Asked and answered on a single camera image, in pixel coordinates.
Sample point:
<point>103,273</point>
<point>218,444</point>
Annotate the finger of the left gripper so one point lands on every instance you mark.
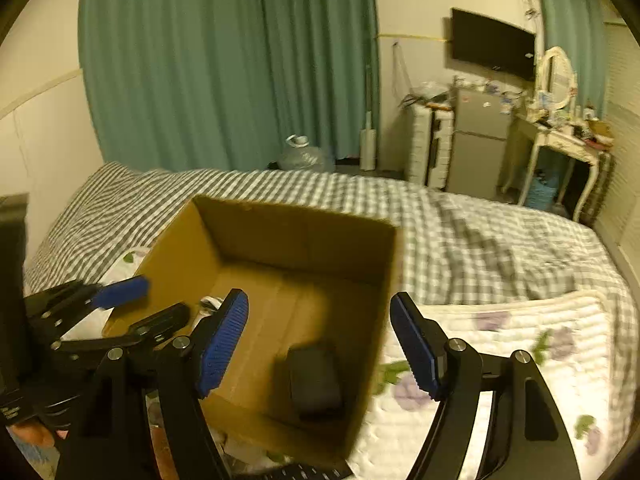
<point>60,308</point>
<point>151,330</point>

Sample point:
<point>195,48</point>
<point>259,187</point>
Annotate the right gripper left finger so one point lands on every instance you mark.
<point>188,369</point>

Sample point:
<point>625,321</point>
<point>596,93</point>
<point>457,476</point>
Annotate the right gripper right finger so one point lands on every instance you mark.
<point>450,371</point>

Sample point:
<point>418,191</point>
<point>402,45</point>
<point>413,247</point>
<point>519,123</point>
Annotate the black rectangular case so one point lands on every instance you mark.
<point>316,388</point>

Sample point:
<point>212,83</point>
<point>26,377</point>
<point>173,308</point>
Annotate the black remote control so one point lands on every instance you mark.
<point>295,471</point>

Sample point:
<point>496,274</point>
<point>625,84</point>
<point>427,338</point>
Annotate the person's left hand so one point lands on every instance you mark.
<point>35,433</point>

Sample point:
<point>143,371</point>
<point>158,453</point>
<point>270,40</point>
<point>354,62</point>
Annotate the brown cardboard box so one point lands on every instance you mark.
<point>310,275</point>

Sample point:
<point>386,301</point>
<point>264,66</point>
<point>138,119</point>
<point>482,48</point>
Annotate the grey checkered bed sheet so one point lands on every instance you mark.
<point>458,249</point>

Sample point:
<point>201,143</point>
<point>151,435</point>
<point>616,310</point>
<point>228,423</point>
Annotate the white floral quilted blanket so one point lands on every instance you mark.
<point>112,439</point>

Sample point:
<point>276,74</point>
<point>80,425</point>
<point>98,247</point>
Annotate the blue basket under table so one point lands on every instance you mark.
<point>541,193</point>

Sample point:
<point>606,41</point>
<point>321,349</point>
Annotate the clear water jug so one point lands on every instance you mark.
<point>300,154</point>

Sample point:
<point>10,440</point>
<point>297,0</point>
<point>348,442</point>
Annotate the dark suitcase by wardrobe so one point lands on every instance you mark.
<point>595,199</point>

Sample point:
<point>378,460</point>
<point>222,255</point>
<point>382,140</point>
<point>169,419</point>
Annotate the white suitcase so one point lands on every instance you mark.
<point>430,145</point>

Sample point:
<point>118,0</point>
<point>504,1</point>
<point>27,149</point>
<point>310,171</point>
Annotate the silver mini fridge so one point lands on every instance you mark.
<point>481,129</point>

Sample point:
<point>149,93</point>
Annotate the white flat mop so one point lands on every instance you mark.
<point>367,134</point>

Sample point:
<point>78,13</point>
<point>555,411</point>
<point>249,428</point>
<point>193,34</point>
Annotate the white dressing table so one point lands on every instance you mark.
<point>535,149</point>

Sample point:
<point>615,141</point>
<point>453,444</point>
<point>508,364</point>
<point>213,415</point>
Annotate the green curtain left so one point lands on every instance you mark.
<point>186,84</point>

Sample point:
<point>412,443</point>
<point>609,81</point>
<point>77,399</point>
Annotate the green curtain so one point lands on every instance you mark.
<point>577,27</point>
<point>186,84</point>

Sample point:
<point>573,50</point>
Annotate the oval white mirror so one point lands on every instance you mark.
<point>556,80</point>

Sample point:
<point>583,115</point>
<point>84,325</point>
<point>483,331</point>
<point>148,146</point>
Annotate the green curtain right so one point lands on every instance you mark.
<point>577,27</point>

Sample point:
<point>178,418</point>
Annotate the black wall television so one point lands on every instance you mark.
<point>477,39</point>

